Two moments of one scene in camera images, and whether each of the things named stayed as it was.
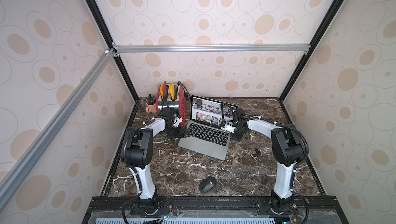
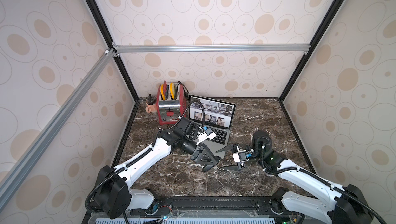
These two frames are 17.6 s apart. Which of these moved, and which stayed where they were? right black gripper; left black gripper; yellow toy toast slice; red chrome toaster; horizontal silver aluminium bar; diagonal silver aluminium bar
Moved: left black gripper; right black gripper
Stayed: horizontal silver aluminium bar; yellow toy toast slice; diagonal silver aluminium bar; red chrome toaster
